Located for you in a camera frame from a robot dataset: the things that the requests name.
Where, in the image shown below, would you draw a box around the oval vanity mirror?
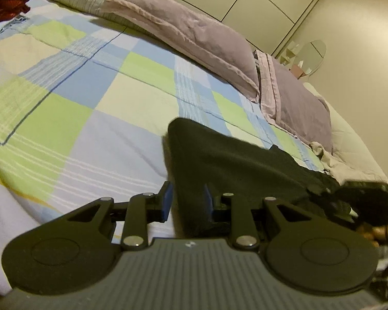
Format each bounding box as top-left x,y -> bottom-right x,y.
290,40 -> 327,79

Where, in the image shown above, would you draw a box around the mauve pillow far side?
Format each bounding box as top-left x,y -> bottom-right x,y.
101,0 -> 260,102

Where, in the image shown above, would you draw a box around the black pants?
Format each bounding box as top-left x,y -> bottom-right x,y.
167,118 -> 388,237

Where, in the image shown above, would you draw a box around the cream quilted blanket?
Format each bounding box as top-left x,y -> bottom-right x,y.
302,82 -> 388,195

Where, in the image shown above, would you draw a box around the checkered blue green bedsheet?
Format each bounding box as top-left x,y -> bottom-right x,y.
0,0 -> 322,295

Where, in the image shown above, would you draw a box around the red folded garment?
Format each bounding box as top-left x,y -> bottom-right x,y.
0,0 -> 30,22

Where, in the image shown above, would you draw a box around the mauve pillow near camera side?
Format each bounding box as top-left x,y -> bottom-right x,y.
254,50 -> 332,152

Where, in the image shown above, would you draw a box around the beige crumpled garment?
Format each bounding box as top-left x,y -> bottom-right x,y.
310,141 -> 387,185

